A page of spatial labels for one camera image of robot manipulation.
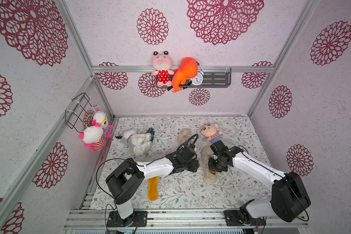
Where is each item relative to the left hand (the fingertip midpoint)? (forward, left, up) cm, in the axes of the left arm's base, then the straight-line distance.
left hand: (195, 164), depth 87 cm
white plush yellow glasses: (+26, +61, +12) cm, 67 cm away
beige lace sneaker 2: (-8, -7, 0) cm, 11 cm away
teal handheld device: (+24, +29, +3) cm, 38 cm away
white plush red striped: (+11, +60, +13) cm, 62 cm away
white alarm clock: (+43, -2, +30) cm, 52 cm away
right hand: (-1, -8, 0) cm, 8 cm away
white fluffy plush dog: (+11, +33, +8) cm, 36 cm away
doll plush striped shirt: (+26, -13, 0) cm, 29 cm away
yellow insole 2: (-12, +25, -4) cm, 28 cm away
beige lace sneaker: (+25, +6, -3) cm, 26 cm away
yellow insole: (-6, -9, +3) cm, 11 cm away
